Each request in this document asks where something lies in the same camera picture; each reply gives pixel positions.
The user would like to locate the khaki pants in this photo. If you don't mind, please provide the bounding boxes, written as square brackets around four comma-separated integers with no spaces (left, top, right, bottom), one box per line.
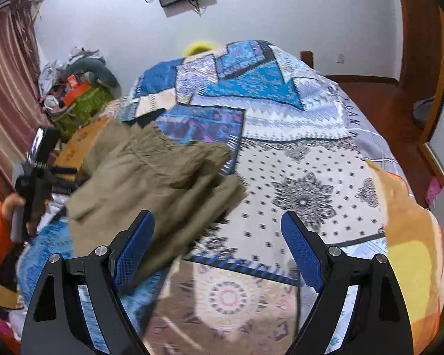
[67,120,249,293]

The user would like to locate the pink plastic object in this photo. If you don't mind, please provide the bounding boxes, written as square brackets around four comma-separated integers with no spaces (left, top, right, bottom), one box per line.
[425,177,442,208]

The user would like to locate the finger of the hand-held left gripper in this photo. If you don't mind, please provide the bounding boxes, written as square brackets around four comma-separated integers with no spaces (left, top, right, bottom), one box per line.
[52,166,84,176]
[51,179,86,194]

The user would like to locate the orange yellow blanket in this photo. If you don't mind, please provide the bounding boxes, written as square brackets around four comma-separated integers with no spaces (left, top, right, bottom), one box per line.
[366,159,444,348]

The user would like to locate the striped red curtain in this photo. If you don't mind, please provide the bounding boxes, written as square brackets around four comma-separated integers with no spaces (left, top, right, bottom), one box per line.
[0,0,49,208]

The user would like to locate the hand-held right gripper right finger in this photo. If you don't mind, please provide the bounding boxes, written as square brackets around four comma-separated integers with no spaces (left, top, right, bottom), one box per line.
[280,211,409,355]

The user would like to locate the black cloth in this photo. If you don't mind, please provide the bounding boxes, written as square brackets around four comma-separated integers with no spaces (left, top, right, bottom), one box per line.
[135,108,167,126]

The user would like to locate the person's left hand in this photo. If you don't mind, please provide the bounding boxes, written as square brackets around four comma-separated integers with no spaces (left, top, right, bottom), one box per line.
[3,194,38,235]

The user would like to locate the grey basin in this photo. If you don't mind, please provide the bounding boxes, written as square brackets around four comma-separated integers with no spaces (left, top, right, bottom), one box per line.
[414,98,436,125]

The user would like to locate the blue patchwork quilt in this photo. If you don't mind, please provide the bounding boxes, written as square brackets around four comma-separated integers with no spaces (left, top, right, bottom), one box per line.
[17,39,444,355]

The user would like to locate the wooden lap desk board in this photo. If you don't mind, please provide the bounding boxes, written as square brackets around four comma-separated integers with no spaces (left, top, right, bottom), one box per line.
[55,118,110,171]

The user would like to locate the striped pink blanket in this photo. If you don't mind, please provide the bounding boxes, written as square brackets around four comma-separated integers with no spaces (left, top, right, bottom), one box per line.
[107,98,134,120]

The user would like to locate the grey neck pillow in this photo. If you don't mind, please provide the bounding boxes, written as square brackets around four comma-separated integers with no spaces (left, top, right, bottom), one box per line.
[68,59,119,88]

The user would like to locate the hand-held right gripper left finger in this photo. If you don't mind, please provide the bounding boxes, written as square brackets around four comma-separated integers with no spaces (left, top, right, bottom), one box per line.
[20,210,156,355]

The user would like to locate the pile of grey clothes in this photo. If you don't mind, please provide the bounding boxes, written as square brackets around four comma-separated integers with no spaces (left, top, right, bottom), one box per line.
[39,46,106,82]

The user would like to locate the yellow ring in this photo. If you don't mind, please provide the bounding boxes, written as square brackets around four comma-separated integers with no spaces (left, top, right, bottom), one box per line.
[184,41,217,56]

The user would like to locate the brown wooden door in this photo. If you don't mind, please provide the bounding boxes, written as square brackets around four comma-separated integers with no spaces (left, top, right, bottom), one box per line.
[394,0,442,82]

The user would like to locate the orange box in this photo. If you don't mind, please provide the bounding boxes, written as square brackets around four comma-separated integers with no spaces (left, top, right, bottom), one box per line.
[61,76,91,106]

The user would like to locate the green patterned bag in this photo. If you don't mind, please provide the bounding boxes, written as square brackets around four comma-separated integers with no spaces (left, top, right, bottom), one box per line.
[54,85,113,141]

